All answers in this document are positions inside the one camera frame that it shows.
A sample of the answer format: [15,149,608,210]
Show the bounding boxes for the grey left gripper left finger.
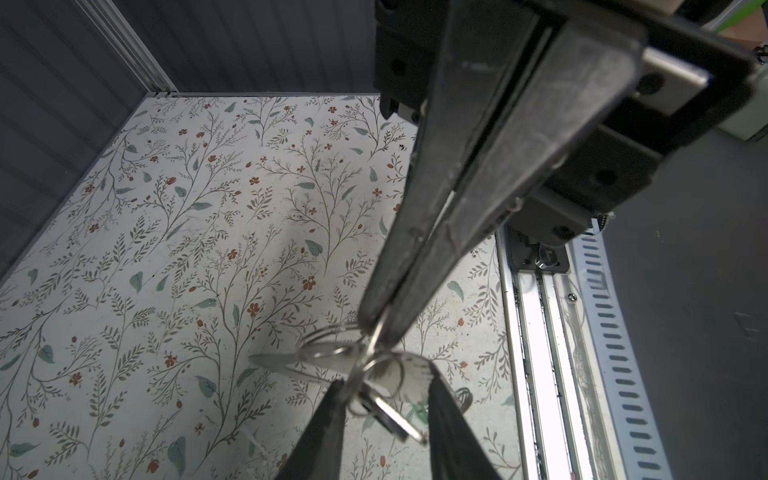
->
[275,380,347,480]

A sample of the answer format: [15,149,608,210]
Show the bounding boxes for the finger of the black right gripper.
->
[358,1,540,333]

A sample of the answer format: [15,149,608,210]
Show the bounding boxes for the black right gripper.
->
[371,0,758,349]

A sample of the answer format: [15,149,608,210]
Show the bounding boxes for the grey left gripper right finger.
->
[428,367,500,480]

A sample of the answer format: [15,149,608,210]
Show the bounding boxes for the green key tag with key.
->
[249,324,472,445]

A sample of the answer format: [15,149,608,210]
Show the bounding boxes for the white vented strip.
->
[569,220,672,479]

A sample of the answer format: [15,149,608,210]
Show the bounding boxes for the aluminium mounting rail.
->
[496,230,620,479]

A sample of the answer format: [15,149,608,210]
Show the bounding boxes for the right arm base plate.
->
[507,229,570,274]

